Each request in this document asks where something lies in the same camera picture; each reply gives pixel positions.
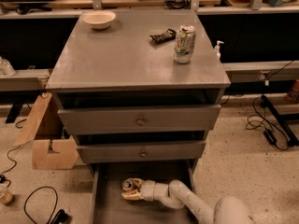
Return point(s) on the dark snack wrapper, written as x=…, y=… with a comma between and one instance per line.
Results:
x=168, y=35

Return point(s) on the wooden block stand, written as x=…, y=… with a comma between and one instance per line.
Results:
x=51, y=150

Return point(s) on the clear plastic cup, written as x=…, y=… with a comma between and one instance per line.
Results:
x=6, y=196

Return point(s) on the grey drawer cabinet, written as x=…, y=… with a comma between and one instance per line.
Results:
x=122, y=67

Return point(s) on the white bowl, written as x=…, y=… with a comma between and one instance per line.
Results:
x=99, y=19

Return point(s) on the orange bottle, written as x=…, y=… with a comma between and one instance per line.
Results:
x=293, y=93

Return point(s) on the grey top drawer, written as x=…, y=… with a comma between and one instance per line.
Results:
x=143, y=119

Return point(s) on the grey middle drawer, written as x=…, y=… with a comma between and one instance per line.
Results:
x=159, y=151

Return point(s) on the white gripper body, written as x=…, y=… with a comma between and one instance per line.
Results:
x=149, y=190

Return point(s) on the grey bottom drawer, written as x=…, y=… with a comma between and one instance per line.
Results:
x=108, y=206

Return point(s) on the grey drawer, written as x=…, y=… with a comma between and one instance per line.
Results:
x=159, y=151
x=108, y=206
x=143, y=119

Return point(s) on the orange soda can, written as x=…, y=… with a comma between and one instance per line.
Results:
x=127, y=185

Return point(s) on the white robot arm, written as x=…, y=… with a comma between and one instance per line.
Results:
x=176, y=195

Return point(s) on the white pump bottle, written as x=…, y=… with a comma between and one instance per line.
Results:
x=217, y=49

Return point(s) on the green white soda can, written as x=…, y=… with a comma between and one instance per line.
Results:
x=184, y=44

